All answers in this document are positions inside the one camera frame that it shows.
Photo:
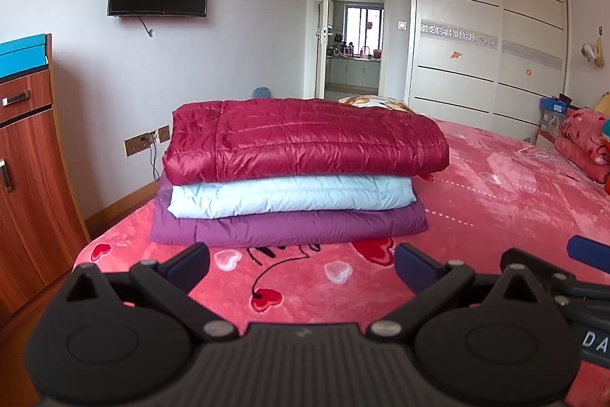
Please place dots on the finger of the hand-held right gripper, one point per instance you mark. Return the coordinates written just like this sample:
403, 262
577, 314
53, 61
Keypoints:
538, 266
588, 250

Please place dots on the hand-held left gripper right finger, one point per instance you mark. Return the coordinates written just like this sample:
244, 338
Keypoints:
414, 266

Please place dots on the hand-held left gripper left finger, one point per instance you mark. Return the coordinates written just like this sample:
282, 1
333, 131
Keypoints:
190, 264

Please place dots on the dark red down jacket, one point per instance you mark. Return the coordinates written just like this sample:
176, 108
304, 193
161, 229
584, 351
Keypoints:
305, 140

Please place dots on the teal and orange folded quilt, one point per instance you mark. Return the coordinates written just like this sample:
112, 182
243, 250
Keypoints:
607, 185

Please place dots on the pink heart print bed blanket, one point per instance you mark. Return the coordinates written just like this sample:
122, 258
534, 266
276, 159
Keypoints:
500, 206

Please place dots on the purple down jacket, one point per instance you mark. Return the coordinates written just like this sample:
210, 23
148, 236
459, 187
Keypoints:
309, 228

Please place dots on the pink printed folded blanket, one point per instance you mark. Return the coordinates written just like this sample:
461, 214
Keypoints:
579, 135

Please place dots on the light blue down jacket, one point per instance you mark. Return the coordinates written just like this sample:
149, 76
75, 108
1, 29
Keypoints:
286, 197

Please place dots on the yellow plush toy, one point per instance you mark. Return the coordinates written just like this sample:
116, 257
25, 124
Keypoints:
604, 102

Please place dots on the yellow patterned pillow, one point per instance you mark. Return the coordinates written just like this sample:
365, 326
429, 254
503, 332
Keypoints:
376, 103

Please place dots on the wooden cabinet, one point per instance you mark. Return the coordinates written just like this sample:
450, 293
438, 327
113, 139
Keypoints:
33, 178

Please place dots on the blue round object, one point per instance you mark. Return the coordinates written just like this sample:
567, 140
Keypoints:
261, 92

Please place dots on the white sliding door wardrobe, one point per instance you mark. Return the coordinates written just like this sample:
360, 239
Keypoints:
457, 78

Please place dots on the kitchen counter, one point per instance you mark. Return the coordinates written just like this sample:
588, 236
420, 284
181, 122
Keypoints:
352, 73

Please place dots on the white door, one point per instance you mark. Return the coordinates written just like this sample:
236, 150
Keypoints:
324, 63

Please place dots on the kitchen window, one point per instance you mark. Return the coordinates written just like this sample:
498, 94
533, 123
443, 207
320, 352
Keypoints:
362, 25

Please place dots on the bright blue flat box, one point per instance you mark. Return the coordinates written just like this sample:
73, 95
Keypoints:
21, 56

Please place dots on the large brass wall outlet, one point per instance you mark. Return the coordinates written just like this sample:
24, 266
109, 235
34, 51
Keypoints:
133, 145

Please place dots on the small brass wall outlet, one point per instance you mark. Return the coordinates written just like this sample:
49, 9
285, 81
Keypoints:
164, 133

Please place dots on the wall hanging ornament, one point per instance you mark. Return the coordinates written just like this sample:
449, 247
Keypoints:
591, 52

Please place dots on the wall light switch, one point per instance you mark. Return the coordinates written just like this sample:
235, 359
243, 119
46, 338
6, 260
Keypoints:
402, 25

